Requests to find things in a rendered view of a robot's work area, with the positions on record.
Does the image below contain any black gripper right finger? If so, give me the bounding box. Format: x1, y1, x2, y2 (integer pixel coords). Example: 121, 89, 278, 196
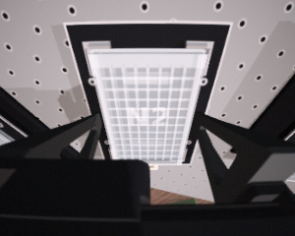
194, 112, 295, 203

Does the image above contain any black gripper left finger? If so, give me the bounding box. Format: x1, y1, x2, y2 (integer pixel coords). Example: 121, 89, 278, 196
0, 113, 102, 159

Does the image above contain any grey perforated base plate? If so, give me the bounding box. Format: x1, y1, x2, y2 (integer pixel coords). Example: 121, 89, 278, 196
0, 0, 295, 202

